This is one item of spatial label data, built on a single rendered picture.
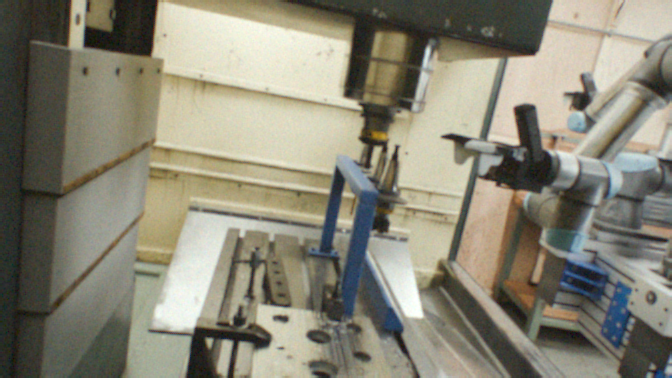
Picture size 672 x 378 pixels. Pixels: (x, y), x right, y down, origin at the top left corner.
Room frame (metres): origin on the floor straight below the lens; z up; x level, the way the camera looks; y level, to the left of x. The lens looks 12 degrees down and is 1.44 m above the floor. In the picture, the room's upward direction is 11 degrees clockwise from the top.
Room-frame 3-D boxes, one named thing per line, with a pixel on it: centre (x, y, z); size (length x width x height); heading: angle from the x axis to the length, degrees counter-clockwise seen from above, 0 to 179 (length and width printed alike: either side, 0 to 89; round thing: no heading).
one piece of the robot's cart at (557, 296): (1.60, -0.95, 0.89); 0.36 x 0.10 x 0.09; 94
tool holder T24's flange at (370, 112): (0.88, -0.05, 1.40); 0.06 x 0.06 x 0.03
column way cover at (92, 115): (0.81, 0.39, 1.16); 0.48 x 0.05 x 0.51; 9
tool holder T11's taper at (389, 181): (1.10, -0.11, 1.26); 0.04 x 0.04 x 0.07
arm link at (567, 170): (0.97, -0.41, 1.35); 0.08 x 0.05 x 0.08; 13
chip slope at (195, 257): (1.52, 0.05, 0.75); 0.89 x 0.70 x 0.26; 99
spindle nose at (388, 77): (0.88, -0.05, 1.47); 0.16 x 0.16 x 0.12
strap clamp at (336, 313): (0.93, -0.04, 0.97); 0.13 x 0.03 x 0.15; 9
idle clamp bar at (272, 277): (1.08, 0.10, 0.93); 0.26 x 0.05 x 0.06; 14
